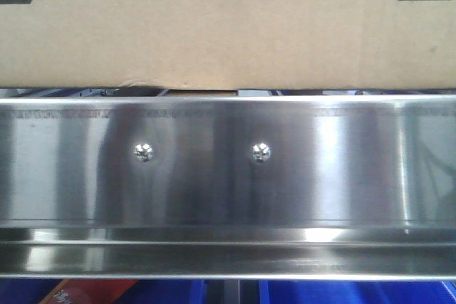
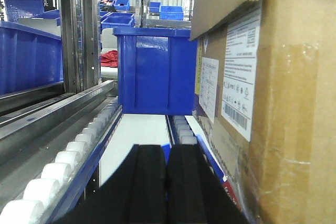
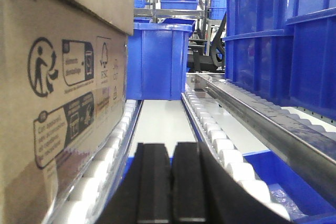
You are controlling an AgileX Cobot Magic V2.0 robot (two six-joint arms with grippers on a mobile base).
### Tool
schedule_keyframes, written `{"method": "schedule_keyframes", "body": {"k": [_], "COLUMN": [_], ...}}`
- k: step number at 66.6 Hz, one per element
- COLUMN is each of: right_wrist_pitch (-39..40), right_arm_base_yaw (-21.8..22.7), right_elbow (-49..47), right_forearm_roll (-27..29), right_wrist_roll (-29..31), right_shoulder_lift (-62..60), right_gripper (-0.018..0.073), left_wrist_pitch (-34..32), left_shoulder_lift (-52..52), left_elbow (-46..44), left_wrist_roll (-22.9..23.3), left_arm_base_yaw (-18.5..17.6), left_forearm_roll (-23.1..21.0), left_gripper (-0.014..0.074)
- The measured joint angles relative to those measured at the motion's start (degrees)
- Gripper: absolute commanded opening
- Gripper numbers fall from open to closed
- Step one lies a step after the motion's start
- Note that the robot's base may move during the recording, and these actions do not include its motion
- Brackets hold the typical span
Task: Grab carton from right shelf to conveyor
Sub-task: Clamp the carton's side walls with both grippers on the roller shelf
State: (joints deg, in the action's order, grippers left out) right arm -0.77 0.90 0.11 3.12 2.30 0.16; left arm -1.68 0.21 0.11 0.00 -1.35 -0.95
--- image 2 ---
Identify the left white roller track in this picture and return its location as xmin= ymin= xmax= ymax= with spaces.
xmin=1 ymin=98 xmax=120 ymax=223

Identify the right white roller track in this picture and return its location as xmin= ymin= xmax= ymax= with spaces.
xmin=165 ymin=115 xmax=198 ymax=145

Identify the steel shelf upright post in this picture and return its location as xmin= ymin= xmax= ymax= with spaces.
xmin=60 ymin=0 xmax=101 ymax=93

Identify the blue bin middle shelf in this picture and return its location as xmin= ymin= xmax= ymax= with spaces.
xmin=101 ymin=13 xmax=135 ymax=29

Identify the white roller track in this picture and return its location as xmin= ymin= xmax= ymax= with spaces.
xmin=1 ymin=98 xmax=120 ymax=223
xmin=165 ymin=115 xmax=198 ymax=145

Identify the blue bin far right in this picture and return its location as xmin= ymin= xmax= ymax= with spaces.
xmin=159 ymin=5 xmax=184 ymax=20

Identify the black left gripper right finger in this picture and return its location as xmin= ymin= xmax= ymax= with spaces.
xmin=167 ymin=145 xmax=248 ymax=223

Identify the steel shelf rail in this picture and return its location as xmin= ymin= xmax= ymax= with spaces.
xmin=1 ymin=80 xmax=115 ymax=165

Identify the brown cardboard carton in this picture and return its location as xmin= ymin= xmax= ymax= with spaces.
xmin=191 ymin=0 xmax=335 ymax=223

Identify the large blue bin left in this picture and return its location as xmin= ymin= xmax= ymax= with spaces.
xmin=1 ymin=21 xmax=64 ymax=95

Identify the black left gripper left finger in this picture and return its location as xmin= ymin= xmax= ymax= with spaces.
xmin=56 ymin=145 xmax=166 ymax=223

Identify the red cloth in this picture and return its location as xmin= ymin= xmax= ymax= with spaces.
xmin=101 ymin=50 xmax=119 ymax=68

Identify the blue plastic bin ahead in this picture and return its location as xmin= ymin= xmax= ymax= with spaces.
xmin=113 ymin=27 xmax=197 ymax=115

